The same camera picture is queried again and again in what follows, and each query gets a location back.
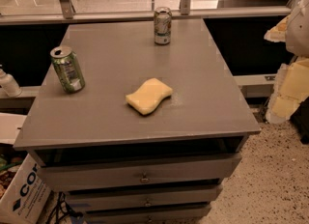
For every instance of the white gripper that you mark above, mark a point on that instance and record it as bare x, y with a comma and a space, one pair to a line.
299, 30

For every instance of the white green 7up can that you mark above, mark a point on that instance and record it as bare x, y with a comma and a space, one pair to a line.
162, 25

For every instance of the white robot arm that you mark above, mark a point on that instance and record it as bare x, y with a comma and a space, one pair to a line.
297, 33

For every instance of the yellow sponge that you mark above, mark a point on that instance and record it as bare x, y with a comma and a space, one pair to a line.
149, 96

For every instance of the green soda can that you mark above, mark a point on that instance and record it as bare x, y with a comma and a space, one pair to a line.
66, 65

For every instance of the grey side shelf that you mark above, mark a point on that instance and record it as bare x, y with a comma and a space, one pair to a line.
256, 86

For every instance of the top grey drawer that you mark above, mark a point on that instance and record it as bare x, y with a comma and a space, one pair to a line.
181, 169

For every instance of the grey drawer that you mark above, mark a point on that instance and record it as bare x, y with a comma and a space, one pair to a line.
144, 198
181, 169
148, 216

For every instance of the bottom grey drawer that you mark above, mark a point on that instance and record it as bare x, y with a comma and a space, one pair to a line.
148, 216

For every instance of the grey drawer cabinet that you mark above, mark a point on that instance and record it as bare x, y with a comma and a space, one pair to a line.
154, 132

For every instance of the middle grey drawer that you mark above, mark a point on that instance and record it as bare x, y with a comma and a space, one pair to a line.
144, 198

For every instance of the white plastic bottle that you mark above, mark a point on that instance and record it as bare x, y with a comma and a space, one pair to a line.
9, 84

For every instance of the white cardboard box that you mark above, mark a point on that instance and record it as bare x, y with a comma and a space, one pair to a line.
26, 195

